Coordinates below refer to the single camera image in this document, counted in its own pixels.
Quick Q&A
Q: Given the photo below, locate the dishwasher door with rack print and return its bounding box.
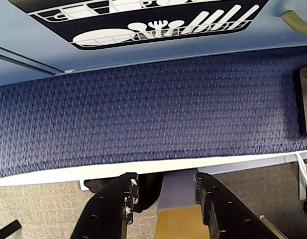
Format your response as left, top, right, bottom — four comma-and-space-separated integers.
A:
0, 0, 307, 75

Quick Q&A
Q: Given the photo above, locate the blue toy kitchen body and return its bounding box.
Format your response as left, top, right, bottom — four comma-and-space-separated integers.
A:
0, 0, 307, 87

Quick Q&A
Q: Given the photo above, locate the black flat bar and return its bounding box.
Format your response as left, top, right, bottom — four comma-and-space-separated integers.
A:
0, 220, 22, 238

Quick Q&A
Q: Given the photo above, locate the black object under table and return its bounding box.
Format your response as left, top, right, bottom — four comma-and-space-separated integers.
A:
83, 173, 164, 213

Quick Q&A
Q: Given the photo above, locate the blue woven mat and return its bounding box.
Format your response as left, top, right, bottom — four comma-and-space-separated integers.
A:
0, 49, 307, 180

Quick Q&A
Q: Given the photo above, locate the lavender and yellow post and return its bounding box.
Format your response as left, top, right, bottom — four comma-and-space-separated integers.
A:
154, 171, 211, 239

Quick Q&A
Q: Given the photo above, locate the white cable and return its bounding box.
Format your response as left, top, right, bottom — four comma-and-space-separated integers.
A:
296, 153, 307, 201

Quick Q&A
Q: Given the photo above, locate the thin metal rod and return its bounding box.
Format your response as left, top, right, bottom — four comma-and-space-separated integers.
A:
258, 215, 290, 239

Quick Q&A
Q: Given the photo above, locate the gold dishwasher door handle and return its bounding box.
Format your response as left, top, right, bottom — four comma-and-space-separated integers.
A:
280, 9, 307, 35

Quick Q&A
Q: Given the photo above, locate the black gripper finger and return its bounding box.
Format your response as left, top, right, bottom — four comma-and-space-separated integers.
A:
194, 172, 281, 239
70, 172, 140, 239

